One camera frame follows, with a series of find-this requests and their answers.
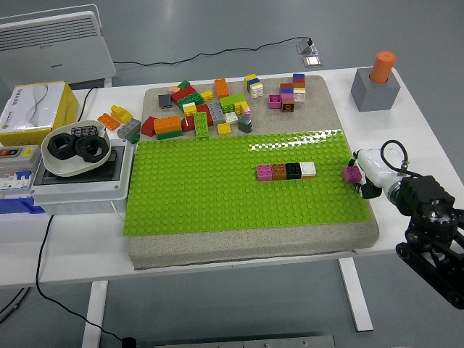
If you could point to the yellow blue white brick stack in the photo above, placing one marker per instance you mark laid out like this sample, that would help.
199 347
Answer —
254 87

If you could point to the yellow white toy brick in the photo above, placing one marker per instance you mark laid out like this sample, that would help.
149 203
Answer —
189 109

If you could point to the white small toy brick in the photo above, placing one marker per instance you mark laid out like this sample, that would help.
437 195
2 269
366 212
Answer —
230 117

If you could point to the white electrical enclosure box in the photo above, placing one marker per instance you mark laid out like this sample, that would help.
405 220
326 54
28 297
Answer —
79 190

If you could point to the orange long toy brick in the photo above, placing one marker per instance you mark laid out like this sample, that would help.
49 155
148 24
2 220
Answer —
222 88

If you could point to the floor socket with plug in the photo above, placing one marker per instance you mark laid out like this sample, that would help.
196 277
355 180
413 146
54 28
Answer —
307 46

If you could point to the small green toy brick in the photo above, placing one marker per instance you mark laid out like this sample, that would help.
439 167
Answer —
135 138

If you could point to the yellow white tissue box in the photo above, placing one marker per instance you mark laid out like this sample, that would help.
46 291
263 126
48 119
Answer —
32 108

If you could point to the white panel heater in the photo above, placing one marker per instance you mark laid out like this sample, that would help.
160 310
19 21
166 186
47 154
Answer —
54 54

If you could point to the red curved toy brick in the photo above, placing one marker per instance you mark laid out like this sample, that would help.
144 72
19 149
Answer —
187 124

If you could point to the green studded baseplate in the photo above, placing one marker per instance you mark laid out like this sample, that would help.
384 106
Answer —
199 188

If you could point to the red long toy brick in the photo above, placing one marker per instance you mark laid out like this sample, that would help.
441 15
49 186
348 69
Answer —
181 93

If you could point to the grey metal plate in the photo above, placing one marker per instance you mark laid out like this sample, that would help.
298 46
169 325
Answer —
246 342

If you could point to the small dark green brick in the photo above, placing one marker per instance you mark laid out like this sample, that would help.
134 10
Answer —
184 84

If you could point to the blue plastic part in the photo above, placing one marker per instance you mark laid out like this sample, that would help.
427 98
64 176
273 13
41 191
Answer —
18 206

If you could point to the black plug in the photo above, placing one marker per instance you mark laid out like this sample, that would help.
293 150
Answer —
128 342

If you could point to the dark grey slope brick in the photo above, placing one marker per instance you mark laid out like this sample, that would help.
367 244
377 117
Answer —
245 123

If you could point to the metal floor socket plate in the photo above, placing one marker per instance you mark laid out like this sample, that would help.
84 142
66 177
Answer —
312 61

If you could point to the green long toy brick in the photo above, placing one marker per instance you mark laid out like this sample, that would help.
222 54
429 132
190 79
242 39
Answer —
201 125

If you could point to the dark grey toy brick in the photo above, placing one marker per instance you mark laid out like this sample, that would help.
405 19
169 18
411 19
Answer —
165 100

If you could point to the white circuit breaker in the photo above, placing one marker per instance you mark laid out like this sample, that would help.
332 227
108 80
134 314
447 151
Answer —
14 181

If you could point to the orange cylinder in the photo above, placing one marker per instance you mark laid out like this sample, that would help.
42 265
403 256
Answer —
382 67

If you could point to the brown square toy brick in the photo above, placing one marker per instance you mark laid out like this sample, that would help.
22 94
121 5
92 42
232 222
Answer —
279 172
288 107

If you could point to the black patterned block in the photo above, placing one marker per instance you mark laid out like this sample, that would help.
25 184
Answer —
84 130

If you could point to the red-topped multicolour brick stack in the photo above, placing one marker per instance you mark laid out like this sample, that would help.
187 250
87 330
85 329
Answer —
286 91

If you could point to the yellow square toy brick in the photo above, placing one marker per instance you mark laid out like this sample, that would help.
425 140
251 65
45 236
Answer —
224 129
207 95

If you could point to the dark green toy brick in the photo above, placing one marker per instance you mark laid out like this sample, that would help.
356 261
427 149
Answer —
191 100

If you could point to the red slope toy brick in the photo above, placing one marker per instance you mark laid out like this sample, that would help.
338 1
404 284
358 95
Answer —
147 127

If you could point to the white shallow bowl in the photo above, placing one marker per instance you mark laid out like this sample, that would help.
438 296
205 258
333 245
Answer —
65 167

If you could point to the thin orange toy brick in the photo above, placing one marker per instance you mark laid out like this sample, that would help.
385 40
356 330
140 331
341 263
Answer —
309 177

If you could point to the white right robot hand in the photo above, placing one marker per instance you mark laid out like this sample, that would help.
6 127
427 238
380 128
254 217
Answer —
373 166

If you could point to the orange wide toy brick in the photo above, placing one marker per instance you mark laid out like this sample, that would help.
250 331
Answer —
167 125

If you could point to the small yellow pink brick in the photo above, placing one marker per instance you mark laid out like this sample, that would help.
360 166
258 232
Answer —
174 89

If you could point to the large black hex nut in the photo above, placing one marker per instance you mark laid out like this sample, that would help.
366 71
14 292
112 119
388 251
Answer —
53 149
81 152

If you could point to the yellow pink toy brick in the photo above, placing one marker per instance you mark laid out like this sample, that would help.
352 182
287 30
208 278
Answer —
240 107

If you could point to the grey switch box red button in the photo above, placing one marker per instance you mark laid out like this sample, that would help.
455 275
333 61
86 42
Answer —
18 156

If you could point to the white table leg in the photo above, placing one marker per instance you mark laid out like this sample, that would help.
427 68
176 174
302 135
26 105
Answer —
95 311
357 297

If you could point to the grey square block holder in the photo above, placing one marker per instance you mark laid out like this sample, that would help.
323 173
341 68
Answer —
375 95

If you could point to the black square toy brick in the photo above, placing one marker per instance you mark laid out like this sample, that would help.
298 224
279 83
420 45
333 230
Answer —
293 171

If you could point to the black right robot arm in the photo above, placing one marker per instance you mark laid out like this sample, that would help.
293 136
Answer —
427 203

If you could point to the large lime green brick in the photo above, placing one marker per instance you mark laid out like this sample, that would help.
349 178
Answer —
230 100

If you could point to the grey-brown foam mat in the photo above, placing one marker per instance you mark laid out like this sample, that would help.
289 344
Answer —
235 250

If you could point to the dark green flat brick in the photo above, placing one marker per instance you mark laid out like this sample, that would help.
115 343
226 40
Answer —
170 135

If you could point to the blue-topped multicolour brick stack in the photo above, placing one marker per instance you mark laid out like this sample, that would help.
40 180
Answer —
299 80

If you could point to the white square toy brick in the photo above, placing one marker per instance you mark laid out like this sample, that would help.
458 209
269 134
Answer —
299 95
308 168

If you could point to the yellow slope toy brick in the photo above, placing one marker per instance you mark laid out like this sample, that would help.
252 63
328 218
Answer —
121 113

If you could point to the grey long toy brick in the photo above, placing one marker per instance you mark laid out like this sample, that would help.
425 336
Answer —
216 112

